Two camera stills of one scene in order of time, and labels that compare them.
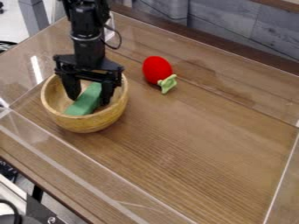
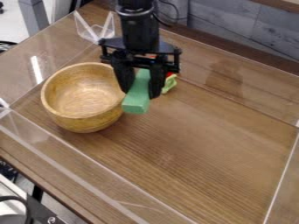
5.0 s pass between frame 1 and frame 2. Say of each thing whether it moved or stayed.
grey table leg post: stayed
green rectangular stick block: moved
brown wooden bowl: stayed
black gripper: moved
